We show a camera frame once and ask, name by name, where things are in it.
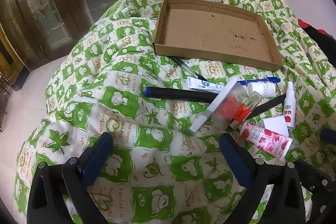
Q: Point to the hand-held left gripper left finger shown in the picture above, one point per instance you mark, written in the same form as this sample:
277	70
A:
96	158

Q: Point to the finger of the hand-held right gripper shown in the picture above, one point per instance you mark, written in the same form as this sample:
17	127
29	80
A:
313	172
328	133

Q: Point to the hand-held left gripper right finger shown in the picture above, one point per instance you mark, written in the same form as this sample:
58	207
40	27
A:
236	161

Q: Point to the pink floral hand cream tube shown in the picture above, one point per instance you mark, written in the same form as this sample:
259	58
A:
265	138

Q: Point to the white spray bottle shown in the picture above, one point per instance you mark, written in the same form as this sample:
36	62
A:
289	108

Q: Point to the small glass bottle red label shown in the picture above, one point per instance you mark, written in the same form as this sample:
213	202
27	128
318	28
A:
245	109

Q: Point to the white pen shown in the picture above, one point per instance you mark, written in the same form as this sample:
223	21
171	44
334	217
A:
215	104

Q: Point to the black marker with yellow ends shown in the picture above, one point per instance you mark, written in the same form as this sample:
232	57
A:
267	106

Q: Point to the white pill bottle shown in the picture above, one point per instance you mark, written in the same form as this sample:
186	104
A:
263	88

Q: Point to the blue pen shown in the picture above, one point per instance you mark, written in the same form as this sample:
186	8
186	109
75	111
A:
256	80

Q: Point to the white tube with blue print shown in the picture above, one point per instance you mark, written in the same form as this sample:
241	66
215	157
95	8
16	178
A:
204	84

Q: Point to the black marker with blue cap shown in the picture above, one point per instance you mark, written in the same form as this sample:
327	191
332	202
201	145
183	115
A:
181	94

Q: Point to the black gel pen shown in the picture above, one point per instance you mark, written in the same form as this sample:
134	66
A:
187	67

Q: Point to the shallow cardboard tray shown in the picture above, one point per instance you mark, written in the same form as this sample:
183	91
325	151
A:
210	29

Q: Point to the green white printed blanket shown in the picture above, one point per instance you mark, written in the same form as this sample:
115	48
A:
131	119

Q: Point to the red cloth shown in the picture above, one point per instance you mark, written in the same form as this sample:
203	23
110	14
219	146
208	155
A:
304	23

